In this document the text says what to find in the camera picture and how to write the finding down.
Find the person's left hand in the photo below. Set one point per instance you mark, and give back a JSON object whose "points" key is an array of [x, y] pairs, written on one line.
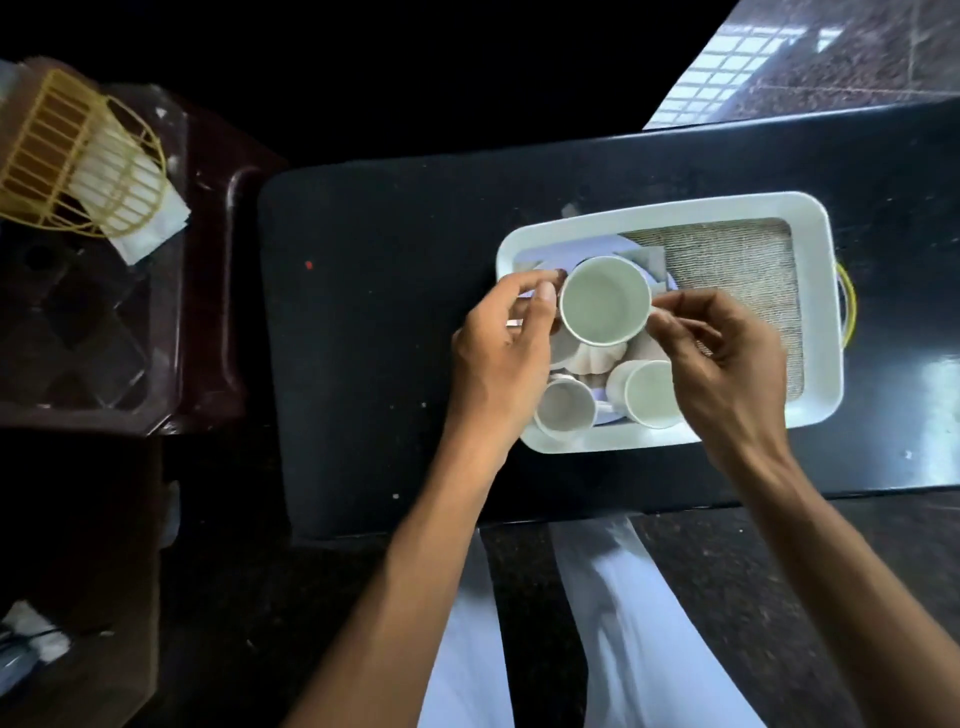
{"points": [[495, 375]]}

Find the person's right hand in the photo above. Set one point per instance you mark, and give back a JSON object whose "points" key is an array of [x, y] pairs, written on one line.
{"points": [[735, 382]]}

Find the white cup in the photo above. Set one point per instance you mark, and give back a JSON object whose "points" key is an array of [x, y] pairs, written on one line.
{"points": [[604, 300], [652, 397], [562, 411]]}

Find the white printed tray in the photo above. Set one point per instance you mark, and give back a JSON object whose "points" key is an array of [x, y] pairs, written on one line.
{"points": [[735, 277]]}

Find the white paper napkins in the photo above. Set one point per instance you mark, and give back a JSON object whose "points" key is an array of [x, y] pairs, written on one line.
{"points": [[150, 232]]}

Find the person's left forearm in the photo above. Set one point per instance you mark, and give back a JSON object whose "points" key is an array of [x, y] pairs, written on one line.
{"points": [[390, 600]]}

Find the person's right forearm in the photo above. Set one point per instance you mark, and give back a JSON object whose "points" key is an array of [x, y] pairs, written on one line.
{"points": [[847, 600]]}

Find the person's white garment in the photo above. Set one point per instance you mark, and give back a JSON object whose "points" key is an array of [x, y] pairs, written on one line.
{"points": [[637, 637]]}

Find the brown plastic stool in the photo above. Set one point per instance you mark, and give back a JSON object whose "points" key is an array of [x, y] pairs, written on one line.
{"points": [[210, 262]]}

